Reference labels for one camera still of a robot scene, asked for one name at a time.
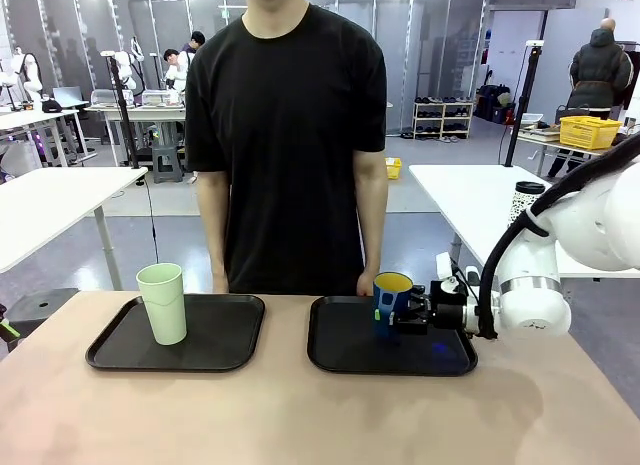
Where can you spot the grey plastic step stool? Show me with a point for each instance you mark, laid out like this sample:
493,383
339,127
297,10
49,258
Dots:
167,165

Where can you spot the person in purple hoodie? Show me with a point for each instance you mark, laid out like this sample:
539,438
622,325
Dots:
194,41

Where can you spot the white background work table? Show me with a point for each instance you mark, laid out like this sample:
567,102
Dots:
35,117

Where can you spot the black cap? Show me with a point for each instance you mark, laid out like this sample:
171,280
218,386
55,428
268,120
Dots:
50,106

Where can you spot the white desk with grey leg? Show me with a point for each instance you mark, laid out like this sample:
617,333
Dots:
75,185

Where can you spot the wide white desk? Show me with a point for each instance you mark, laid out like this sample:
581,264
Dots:
465,195

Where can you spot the person's right hand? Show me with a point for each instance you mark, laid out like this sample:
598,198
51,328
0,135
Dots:
220,284

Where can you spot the person's left forearm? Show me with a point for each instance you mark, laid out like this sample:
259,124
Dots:
372,215

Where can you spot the open grey laptop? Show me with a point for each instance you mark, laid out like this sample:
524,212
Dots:
67,96

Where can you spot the pale green plastic cup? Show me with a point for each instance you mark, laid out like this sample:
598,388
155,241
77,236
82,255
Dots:
162,310

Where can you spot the black bags pile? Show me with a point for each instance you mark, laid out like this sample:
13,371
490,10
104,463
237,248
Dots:
492,105

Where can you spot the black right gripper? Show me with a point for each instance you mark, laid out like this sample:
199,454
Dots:
435,310

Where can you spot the seated person black hair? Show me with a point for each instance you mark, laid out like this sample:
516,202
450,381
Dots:
174,65

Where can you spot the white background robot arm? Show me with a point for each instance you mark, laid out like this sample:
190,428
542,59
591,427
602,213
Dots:
127,70

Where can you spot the small yellow plastic basket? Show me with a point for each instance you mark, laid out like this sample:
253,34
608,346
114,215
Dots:
394,168

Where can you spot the white background table with trays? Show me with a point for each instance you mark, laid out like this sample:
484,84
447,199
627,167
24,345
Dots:
150,110

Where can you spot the grey table under basket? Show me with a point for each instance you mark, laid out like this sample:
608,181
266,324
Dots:
545,140

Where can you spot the person in black t-shirt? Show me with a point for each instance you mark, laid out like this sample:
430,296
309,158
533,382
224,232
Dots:
290,135

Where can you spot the dark grey plastic stool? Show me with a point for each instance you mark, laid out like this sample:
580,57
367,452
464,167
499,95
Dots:
45,310

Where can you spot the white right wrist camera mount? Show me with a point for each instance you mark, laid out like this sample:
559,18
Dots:
442,265

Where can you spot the white shoe rack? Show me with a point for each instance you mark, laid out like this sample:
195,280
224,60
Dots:
442,120

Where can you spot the person in black puffer jacket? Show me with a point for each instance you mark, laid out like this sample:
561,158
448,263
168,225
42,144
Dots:
600,70

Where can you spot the person's left hand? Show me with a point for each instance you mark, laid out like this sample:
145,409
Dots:
365,285

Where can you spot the black plastic tray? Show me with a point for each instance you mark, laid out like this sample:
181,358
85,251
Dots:
225,335
345,345

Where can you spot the blue mug yellow inside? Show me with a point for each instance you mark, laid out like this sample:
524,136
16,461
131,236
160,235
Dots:
387,285

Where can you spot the large yellow plastic basket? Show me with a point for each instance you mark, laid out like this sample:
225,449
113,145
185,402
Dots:
590,132

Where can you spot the white spotted tumbler black lid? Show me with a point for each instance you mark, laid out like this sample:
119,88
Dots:
522,205

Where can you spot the person's right forearm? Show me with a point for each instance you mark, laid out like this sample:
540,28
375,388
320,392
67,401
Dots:
212,220

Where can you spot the black camera pole stand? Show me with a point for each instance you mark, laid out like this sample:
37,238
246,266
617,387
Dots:
125,120
520,105

